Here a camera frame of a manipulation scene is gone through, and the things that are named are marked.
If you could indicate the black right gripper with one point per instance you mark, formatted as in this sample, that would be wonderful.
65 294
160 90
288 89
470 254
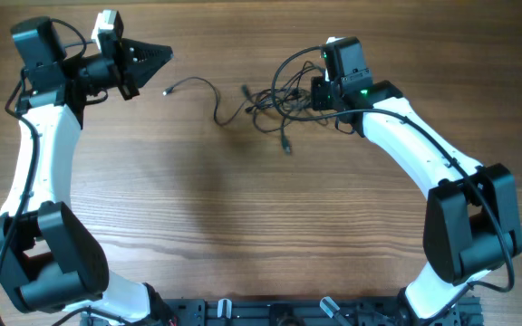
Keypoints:
320 93

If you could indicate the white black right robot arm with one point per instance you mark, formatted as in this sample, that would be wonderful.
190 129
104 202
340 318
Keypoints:
472 224

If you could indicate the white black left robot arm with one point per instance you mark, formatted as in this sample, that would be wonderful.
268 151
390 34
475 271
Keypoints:
49 261

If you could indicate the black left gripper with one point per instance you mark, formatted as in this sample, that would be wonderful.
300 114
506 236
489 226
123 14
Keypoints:
125 71

